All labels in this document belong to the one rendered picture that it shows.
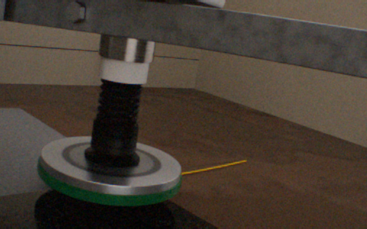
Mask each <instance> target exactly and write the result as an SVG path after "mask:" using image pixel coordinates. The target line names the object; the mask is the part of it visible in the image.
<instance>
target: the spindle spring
mask: <svg viewBox="0 0 367 229"><path fill-rule="evenodd" d="M100 81H101V82H102V83H103V84H101V85H100V86H99V88H100V89H101V90H102V91H100V92H99V96H100V98H99V99H98V103H99V105H98V107H97V110H98V112H97V114H96V116H97V117H98V118H99V119H100V120H104V121H108V122H118V123H125V122H131V124H130V125H132V126H136V125H138V122H137V119H138V118H139V115H138V113H139V111H140V109H139V106H140V104H141V101H140V100H139V99H140V98H141V97H142V95H141V91H142V90H143V87H142V85H143V84H128V83H119V82H115V81H111V80H106V79H104V78H101V79H100ZM110 85H111V86H121V87H134V88H114V87H110ZM109 93H124V94H134V95H130V96H124V95H115V94H109ZM108 99H109V100H113V101H133V102H130V103H120V102H113V101H108ZM107 107H110V108H116V109H130V110H115V109H107ZM106 114H107V115H106ZM110 115H129V117H114V116H110ZM131 115H132V116H131Z"/></svg>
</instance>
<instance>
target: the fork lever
mask: <svg viewBox="0 0 367 229"><path fill-rule="evenodd" d="M3 21H9V22H16V23H25V24H29V25H40V26H44V27H49V28H61V29H65V30H76V31H81V32H85V33H87V32H90V33H98V34H102V35H106V36H119V37H123V38H131V39H136V40H138V39H140V40H145V41H153V42H158V43H166V44H170V45H175V46H183V47H188V48H197V49H205V50H210V51H218V52H223V53H227V54H235V55H240V56H243V57H249V58H253V59H261V60H265V61H271V62H278V63H282V64H290V65H295V66H299V67H307V68H312V69H316V70H324V71H328V72H335V73H339V74H344V75H351V76H355V77H360V78H367V30H363V29H357V28H347V27H341V26H336V25H330V24H325V23H319V22H309V21H303V20H294V19H292V18H286V17H276V16H270V15H264V14H253V13H246V12H240V11H236V10H230V9H219V8H212V7H202V6H195V5H186V4H173V3H166V2H160V1H149V0H6V5H5V13H4V19H3Z"/></svg>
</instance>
